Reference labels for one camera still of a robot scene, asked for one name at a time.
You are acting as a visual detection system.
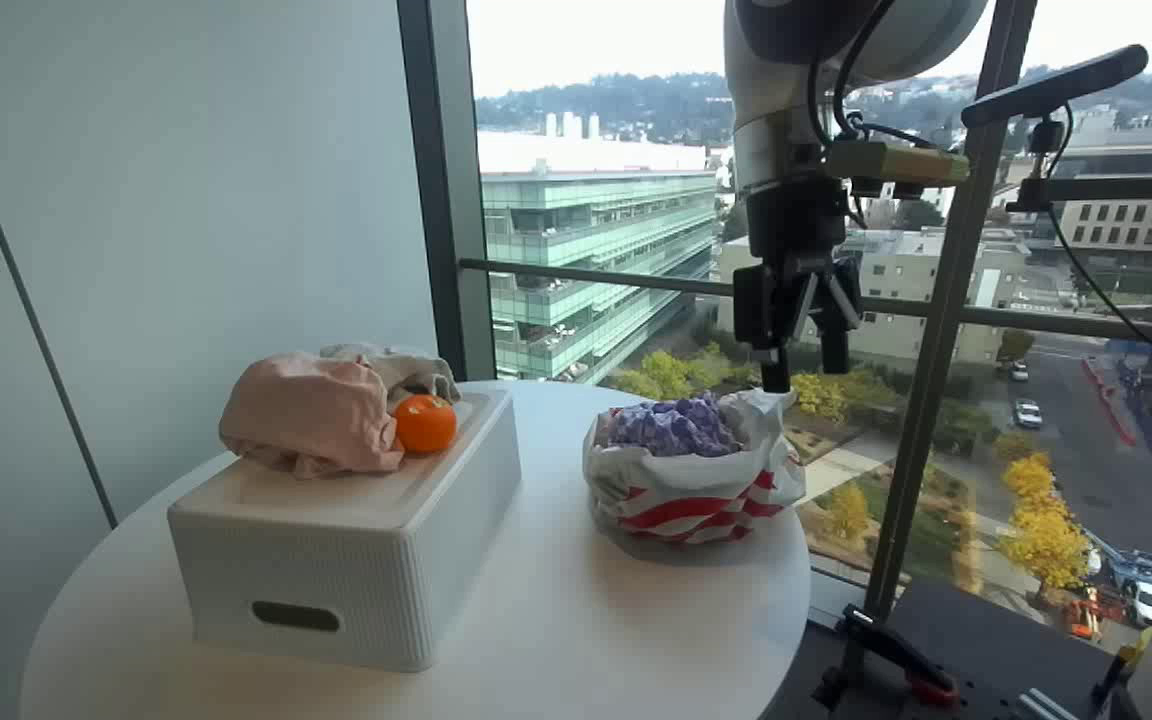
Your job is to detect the white plastic box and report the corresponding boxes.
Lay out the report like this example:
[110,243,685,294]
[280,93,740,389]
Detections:
[164,379,529,675]

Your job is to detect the red and white plastic bag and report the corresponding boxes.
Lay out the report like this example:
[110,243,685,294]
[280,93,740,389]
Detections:
[579,389,810,552]

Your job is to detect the grey metal stand pole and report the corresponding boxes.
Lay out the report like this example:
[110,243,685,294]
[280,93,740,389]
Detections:
[812,0,1043,710]

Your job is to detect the purple white checked cloth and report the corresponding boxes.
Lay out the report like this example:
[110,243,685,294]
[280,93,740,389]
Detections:
[593,394,749,465]

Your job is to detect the dark window frame post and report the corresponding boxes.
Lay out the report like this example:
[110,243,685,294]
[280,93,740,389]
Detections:
[394,0,502,384]

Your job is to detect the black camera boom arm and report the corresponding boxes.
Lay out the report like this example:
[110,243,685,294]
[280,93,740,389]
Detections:
[955,39,1152,130]

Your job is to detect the orange ball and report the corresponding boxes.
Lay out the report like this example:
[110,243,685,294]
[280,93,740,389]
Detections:
[394,390,464,458]

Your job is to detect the black camera bracket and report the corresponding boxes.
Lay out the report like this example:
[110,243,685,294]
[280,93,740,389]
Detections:
[1008,146,1152,225]

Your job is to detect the thin black camera cable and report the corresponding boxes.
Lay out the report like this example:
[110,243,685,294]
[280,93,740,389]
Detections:
[1036,115,1152,390]

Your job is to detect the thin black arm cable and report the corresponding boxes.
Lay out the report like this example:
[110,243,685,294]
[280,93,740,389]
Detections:
[810,0,905,142]

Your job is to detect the black base platform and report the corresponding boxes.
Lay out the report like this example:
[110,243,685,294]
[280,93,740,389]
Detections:
[760,575,1152,720]

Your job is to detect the black and red clamp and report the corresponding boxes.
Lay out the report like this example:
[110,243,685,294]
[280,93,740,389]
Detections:
[835,603,969,710]

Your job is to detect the grey window railing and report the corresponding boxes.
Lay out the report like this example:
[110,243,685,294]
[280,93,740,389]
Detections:
[458,254,1152,353]

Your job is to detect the pale pink cloth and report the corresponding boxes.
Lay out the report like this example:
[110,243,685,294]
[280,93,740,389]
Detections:
[215,339,464,484]

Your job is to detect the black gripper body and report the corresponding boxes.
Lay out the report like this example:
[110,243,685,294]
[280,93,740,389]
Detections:
[743,174,851,278]

